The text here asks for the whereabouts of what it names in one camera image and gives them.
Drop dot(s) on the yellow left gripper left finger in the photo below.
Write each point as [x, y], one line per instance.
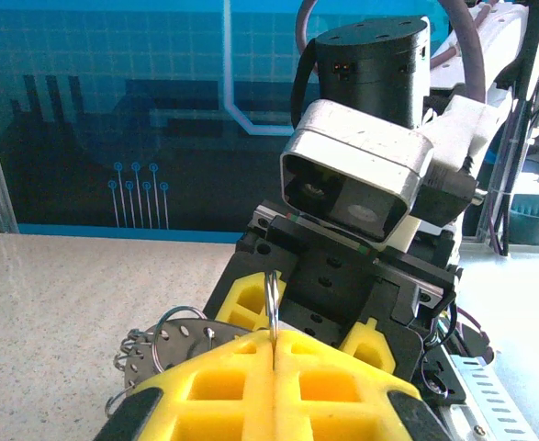
[205, 413]

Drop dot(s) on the teal plastic bin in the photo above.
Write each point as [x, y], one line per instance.
[535, 218]

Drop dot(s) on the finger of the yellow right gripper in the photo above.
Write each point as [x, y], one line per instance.
[232, 294]
[365, 344]

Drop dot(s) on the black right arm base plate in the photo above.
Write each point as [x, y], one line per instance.
[439, 381]

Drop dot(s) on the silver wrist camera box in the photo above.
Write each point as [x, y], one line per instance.
[356, 174]

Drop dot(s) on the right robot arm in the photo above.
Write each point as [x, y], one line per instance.
[503, 23]

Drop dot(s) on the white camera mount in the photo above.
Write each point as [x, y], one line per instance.
[462, 124]

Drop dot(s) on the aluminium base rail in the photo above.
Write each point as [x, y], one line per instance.
[457, 422]

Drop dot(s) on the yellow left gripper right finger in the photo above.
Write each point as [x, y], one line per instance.
[342, 413]

